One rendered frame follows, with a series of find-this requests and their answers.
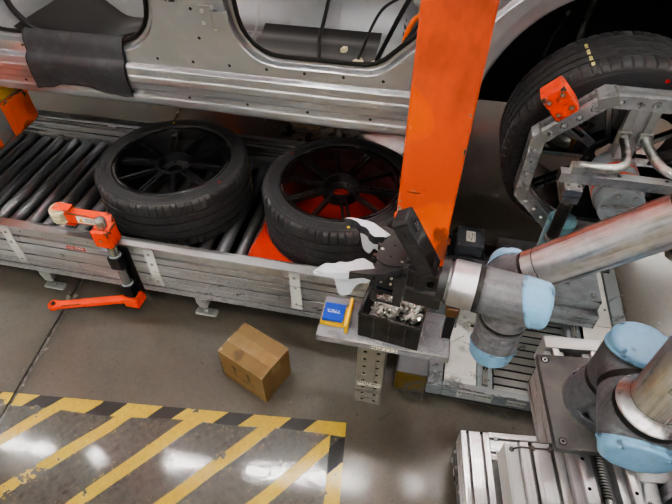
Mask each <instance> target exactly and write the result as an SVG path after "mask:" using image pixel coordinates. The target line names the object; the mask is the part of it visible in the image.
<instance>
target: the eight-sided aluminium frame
mask: <svg viewBox="0 0 672 504"><path fill-rule="evenodd" d="M592 99H593V100H592ZM639 102H641V103H639ZM578 103H579V107H580V110H579V111H577V112H575V113H573V114H572V115H570V116H568V117H566V118H564V119H563V120H561V121H559V122H556V121H555V119H554V118H553V117H552V115H551V116H549V117H547V118H546V119H544V120H542V121H539V122H538V123H537V124H535V125H534V126H532V127H531V130H530V132H529V134H528V139H527V142H526V145H525V148H524V152H523V155H522V158H521V161H520V164H519V167H518V171H517V174H516V177H515V180H514V183H513V188H514V196H515V197H516V198H517V200H518V201H519V202H520V203H521V204H522V205H523V206H524V207H525V209H526V210H527V211H528V212H529V213H530V214H531V216H532V217H533V218H534V219H535V220H536V221H537V223H538V224H539V225H540V226H541V227H542V228H544V226H545V224H546V221H547V219H548V215H549V213H550V212H551V211H550V210H549V208H548V207H547V206H546V205H545V203H544V202H543V201H542V200H541V199H540V197H539V196H538V195H537V194H536V193H535V191H534V190H533V189H532V188H531V187H530V184H531V181H532V178H533V175H534V172H535V169H536V167H537V164H538V161H539V158H540V155H541V152H542V149H543V146H544V144H545V143H546V142H548V141H550V140H552V139H553V138H555V137H557V136H559V135H561V134H562V133H564V132H566V131H568V130H570V129H572V128H573V127H575V126H577V125H579V124H581V123H583V122H584V121H586V120H588V119H590V118H592V117H593V116H595V115H597V114H599V113H601V112H603V111H604V110H606V109H608V108H615V109H624V110H630V109H636V110H640V111H644V112H653V111H655V112H662V113H664V114H672V90H662V89H651V88H641V87H630V86H620V85H616V84H613V85H610V84H604V85H603V86H601V87H599V88H596V89H594V91H592V92H590V93H589V94H587V95H585V96H584V97H582V98H580V99H578ZM594 107H595V108H594ZM580 115H581V116H580ZM548 124H549V125H548ZM564 124H565V125H564ZM577 221H578V224H577V226H576V227H575V229H574V231H576V230H579V229H581V228H584V227H586V226H589V225H591V224H594V223H596V222H589V221H581V220H577ZM574 231H573V232H574Z"/></svg>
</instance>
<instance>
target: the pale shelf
mask: <svg viewBox="0 0 672 504"><path fill-rule="evenodd" d="M350 300H351V299H345V298H339V297H333V296H326V300H325V303H324V306H325V304H326V302H331V303H337V304H343V305H346V307H348V308H349V304H350ZM361 304H362V301H357V300H354V306H353V310H352V314H351V318H350V323H349V327H348V331H347V334H346V333H344V328H341V327H335V326H329V325H323V324H320V321H319V324H318V328H317V331H316V335H315V336H316V340H319V341H325V342H331V343H336V344H342V345H347V346H353V347H359V348H364V349H370V350H376V351H381V352H387V353H392V354H398V355H404V356H409V357H415V358H421V359H426V360H432V361H437V362H443V363H448V361H449V354H450V340H445V339H440V335H441V330H442V326H443V322H444V318H445V315H442V314H436V313H430V312H427V315H426V319H425V323H424V327H423V331H422V334H421V338H420V342H419V345H418V349H417V351H415V350H411V349H408V348H404V347H401V346H397V345H393V344H390V343H386V342H383V341H379V340H376V339H372V338H368V337H365V336H361V335H358V316H359V315H358V312H359V309H360V306H361Z"/></svg>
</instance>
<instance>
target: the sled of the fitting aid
mask: <svg viewBox="0 0 672 504"><path fill-rule="evenodd" d="M496 250H497V241H490V240H485V248H484V260H486V261H489V258H490V256H491V254H492V253H493V252H494V251H496ZM599 318H600V317H599V312H598V309H593V308H586V307H580V306H573V305H567V304H561V303H554V306H553V310H552V313H551V317H550V319H549V322H555V323H561V324H567V325H573V326H580V327H586V328H592V329H593V328H594V326H595V324H596V323H597V321H598V319H599Z"/></svg>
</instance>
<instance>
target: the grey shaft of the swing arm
mask: <svg viewBox="0 0 672 504"><path fill-rule="evenodd" d="M94 223H95V225H96V227H97V230H99V231H104V230H105V229H106V228H107V227H108V224H107V222H106V220H105V218H104V217H103V216H98V217H96V218H95V219H94ZM106 249H107V251H108V253H109V255H108V257H107V260H108V262H109V264H110V267H111V269H112V270H116V271H117V273H118V275H119V277H120V279H121V281H122V283H121V285H120V288H121V290H122V292H123V294H124V296H127V297H129V298H135V297H136V296H137V295H138V292H139V291H142V292H143V293H146V291H145V288H144V286H143V284H142V281H141V279H140V277H139V274H138V272H137V269H136V267H135V265H134V262H133V260H132V257H131V255H130V253H129V250H128V248H127V247H120V246H117V245H114V248H113V249H109V248H106Z"/></svg>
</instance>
